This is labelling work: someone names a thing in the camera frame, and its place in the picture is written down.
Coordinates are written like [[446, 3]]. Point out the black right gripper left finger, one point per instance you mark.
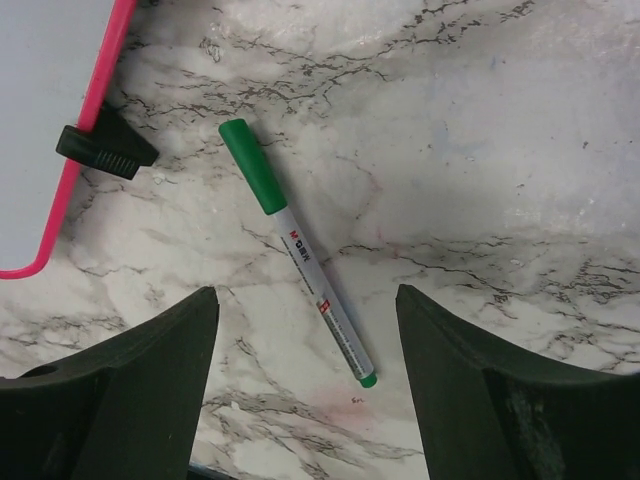
[[125, 408]]

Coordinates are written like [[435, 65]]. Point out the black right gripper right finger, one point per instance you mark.
[[488, 409]]

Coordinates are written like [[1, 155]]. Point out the green white whiteboard marker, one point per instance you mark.
[[248, 155]]

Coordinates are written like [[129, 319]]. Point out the black whiteboard clip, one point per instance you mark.
[[113, 146]]

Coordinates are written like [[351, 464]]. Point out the pink framed whiteboard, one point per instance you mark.
[[57, 60]]

